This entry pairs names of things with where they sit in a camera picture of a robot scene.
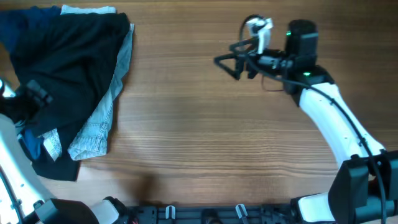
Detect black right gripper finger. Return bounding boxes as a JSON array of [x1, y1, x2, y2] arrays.
[[229, 38, 259, 54], [213, 54, 241, 80]]

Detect black shorts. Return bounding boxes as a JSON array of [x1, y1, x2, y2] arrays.
[[10, 13, 130, 181]]

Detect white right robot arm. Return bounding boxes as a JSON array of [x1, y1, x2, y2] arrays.
[[214, 14, 397, 223]]

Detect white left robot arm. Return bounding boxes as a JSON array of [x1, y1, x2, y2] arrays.
[[1, 80, 129, 224]]

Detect navy blue garment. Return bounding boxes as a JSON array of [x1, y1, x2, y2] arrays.
[[1, 6, 61, 52]]

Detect light blue denim shorts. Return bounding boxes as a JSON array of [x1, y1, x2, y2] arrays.
[[68, 24, 134, 161]]

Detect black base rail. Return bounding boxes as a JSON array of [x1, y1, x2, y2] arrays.
[[130, 204, 294, 224]]

